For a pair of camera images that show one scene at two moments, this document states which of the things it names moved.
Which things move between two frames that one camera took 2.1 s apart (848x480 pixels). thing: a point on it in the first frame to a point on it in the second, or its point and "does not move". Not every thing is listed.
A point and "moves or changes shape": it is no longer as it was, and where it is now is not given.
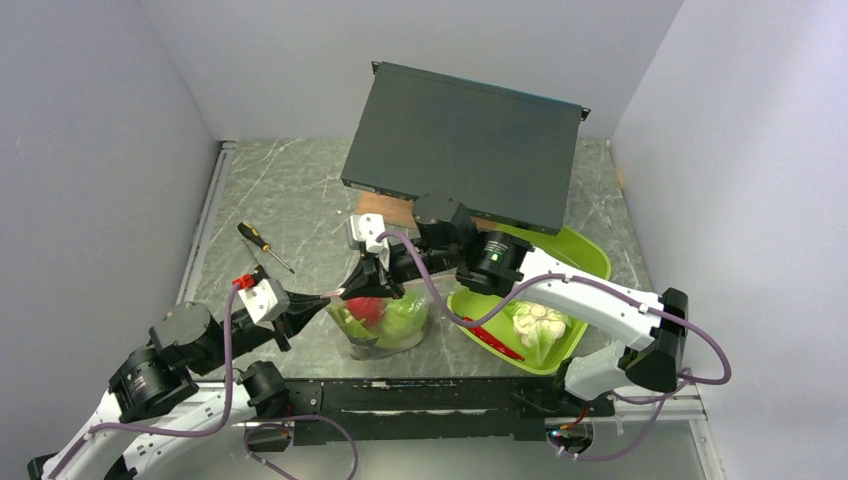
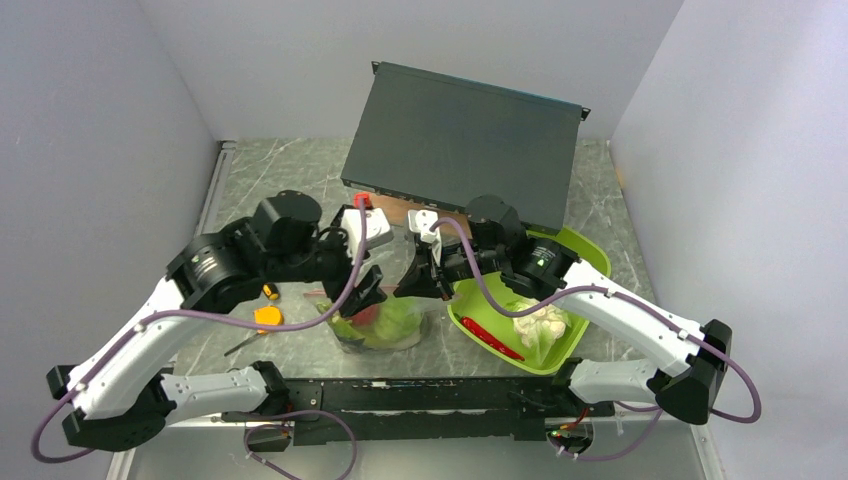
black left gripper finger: x=301 y=308 to x=366 y=293
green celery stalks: x=353 y=327 moves or changes shape
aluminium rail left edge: x=226 y=152 does not move
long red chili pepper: x=488 y=338 does not move
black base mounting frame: x=401 y=410 does not move
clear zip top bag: x=378 y=328 does not move
